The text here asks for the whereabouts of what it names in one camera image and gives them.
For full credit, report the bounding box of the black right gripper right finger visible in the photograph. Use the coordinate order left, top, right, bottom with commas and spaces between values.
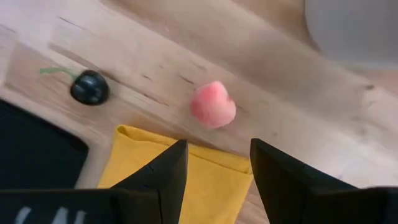
250, 139, 398, 224

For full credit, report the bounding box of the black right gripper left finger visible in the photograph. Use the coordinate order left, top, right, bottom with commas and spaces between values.
0, 139, 188, 224

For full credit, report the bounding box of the pink toy peach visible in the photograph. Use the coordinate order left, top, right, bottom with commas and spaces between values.
189, 80, 237, 130

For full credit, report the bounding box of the black toy cherry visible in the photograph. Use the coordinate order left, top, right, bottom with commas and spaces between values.
39, 67, 110, 106

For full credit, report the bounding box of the yellow folded cloth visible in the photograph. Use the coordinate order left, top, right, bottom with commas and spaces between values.
96, 124, 254, 224

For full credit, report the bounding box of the black folded cloth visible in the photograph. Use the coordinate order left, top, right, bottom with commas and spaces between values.
0, 98, 90, 190

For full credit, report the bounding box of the snake plant in white pot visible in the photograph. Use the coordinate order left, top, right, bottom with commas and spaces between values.
303, 0, 398, 71

